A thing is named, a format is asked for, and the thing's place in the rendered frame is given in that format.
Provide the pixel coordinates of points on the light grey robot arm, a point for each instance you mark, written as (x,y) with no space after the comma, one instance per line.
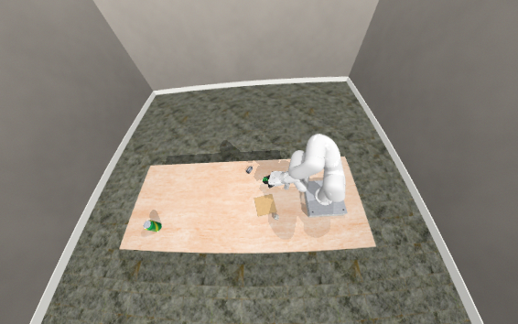
(334,181)

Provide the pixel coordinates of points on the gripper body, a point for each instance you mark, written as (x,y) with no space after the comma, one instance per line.
(275,179)

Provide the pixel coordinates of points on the green drink can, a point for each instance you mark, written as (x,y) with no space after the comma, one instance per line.
(153,226)

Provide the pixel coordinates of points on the tan square mat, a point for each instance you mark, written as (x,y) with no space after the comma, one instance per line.
(265,205)

